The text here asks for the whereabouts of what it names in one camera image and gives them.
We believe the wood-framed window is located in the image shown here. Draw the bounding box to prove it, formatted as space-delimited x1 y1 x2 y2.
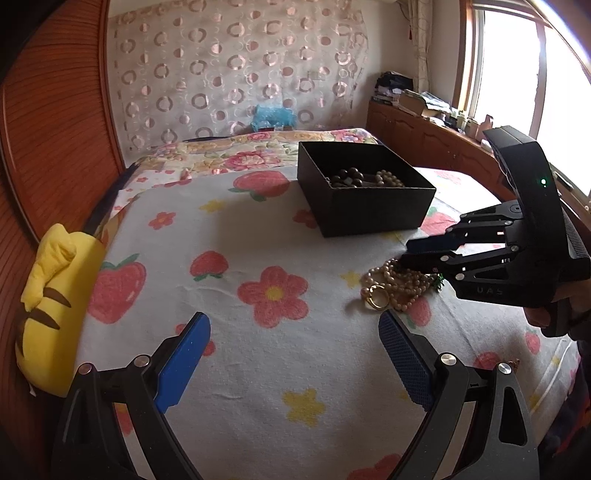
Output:
454 0 591 197

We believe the group of small bottles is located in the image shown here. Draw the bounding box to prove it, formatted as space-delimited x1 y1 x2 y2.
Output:
450 108 481 134

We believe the pile of dark clothes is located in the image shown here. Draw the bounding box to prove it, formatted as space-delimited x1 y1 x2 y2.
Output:
373 71 414 105

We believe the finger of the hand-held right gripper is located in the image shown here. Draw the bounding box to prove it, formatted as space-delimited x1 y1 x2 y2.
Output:
398 244 514 291
405 202 525 256

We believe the gold ring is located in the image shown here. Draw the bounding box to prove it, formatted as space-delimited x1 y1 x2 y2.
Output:
365 285 391 309

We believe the beige window curtain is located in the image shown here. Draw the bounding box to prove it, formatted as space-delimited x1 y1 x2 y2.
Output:
405 0 433 94

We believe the stack of books and boxes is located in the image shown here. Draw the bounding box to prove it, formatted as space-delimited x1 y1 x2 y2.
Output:
397 89 452 119

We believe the floral bed quilt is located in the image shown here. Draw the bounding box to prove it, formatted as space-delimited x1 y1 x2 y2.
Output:
113 126 385 209

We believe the blue plastic bag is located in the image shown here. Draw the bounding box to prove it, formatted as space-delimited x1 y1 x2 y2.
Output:
251 103 297 133

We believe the black cardboard jewelry box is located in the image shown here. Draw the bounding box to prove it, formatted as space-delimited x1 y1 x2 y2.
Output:
297 140 437 239

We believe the yellow plush pillow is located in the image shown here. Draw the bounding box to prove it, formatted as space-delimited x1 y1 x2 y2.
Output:
15 223 108 398

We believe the person's right hand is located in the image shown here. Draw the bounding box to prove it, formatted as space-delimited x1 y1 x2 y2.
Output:
523 284 591 329

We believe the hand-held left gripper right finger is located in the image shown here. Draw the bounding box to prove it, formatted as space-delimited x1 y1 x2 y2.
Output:
379 309 541 480

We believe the dark wooden bead bracelet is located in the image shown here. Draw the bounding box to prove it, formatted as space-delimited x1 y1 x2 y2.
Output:
325 167 378 189

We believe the short pearl bracelet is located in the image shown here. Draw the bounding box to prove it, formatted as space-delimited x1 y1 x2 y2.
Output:
373 169 406 188

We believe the circle-patterned sheer curtain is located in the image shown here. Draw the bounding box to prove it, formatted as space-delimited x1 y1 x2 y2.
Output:
106 0 371 156

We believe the long pearl necklace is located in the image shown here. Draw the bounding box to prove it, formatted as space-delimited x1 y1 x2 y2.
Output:
361 257 440 312

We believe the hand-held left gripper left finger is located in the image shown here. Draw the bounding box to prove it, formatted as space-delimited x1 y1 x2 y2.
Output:
51 311 212 480

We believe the strawberry print blanket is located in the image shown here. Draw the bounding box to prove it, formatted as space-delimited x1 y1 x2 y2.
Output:
74 163 583 480

